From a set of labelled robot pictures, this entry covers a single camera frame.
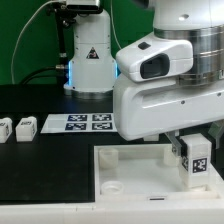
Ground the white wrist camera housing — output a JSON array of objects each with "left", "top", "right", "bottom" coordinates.
[{"left": 116, "top": 33, "right": 193, "bottom": 82}]

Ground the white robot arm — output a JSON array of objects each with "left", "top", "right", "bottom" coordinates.
[{"left": 113, "top": 0, "right": 224, "bottom": 140}]

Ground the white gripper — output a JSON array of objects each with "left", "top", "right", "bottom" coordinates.
[{"left": 113, "top": 74, "right": 224, "bottom": 157}]

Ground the black cable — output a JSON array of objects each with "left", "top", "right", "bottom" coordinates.
[{"left": 19, "top": 65, "right": 70, "bottom": 86}]

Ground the white square tabletop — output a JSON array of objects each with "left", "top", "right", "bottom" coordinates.
[{"left": 94, "top": 144, "right": 224, "bottom": 202}]

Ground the white cable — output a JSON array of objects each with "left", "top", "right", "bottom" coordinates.
[{"left": 11, "top": 0, "right": 68, "bottom": 85}]

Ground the black camera stand with camera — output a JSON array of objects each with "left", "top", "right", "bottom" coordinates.
[{"left": 46, "top": 0, "right": 103, "bottom": 85}]

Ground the white sheet with tags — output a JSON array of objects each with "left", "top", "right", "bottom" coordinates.
[{"left": 41, "top": 113, "right": 116, "bottom": 134}]

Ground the white front obstacle wall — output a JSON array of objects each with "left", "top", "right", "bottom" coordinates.
[{"left": 0, "top": 146, "right": 224, "bottom": 224}]

